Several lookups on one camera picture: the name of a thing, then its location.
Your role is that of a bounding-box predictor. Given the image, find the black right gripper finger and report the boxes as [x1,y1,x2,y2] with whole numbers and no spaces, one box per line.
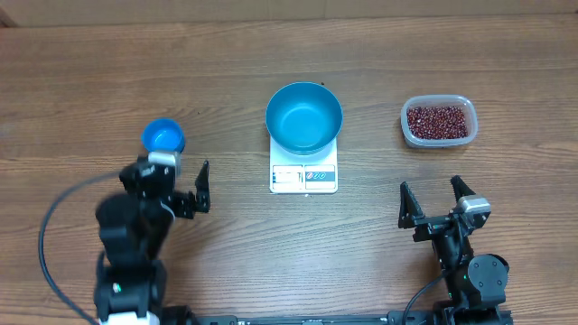
[398,181,424,228]
[451,175,475,201]

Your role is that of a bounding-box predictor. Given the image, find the blue plastic measuring scoop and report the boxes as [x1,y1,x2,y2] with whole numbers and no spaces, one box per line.
[141,118,186,153]

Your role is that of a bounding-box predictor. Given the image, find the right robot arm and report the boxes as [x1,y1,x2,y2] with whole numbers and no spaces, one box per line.
[398,175,513,325]

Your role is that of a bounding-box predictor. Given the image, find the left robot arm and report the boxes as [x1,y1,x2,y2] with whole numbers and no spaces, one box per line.
[94,156,210,325]

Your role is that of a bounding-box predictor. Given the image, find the white digital kitchen scale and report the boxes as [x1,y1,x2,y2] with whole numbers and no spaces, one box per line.
[269,139,339,195]

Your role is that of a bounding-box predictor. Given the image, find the teal blue bowl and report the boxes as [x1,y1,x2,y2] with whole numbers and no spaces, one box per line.
[265,81,344,155]

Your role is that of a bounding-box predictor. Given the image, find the clear plastic container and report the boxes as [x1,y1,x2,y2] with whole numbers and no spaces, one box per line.
[400,95,479,149]

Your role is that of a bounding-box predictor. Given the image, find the red adzuki beans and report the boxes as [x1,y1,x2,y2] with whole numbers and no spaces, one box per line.
[406,106,468,140]

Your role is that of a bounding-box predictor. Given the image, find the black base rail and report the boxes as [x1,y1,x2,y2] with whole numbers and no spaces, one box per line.
[193,309,514,325]

